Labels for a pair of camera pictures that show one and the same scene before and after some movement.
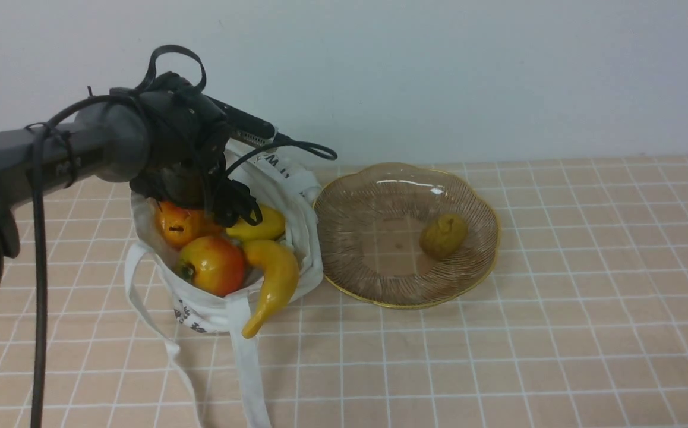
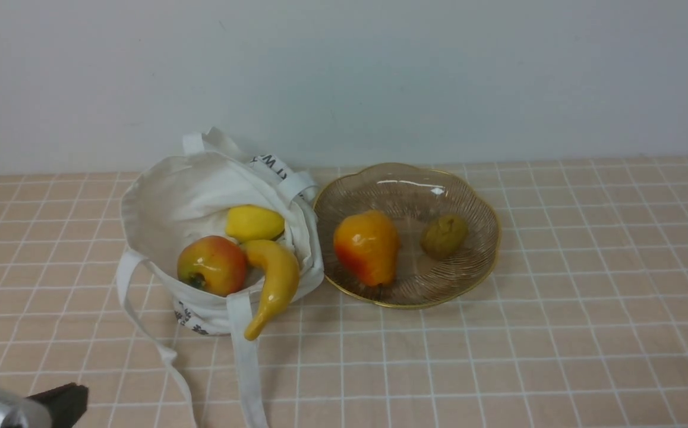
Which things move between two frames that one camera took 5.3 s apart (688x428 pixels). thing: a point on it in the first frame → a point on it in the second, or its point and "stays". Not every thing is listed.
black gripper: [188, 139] → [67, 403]
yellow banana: [278, 264] stays
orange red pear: [176, 226] → [368, 244]
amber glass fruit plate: [371, 221] stays
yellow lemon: [271, 227] stays
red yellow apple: [212, 265] stays
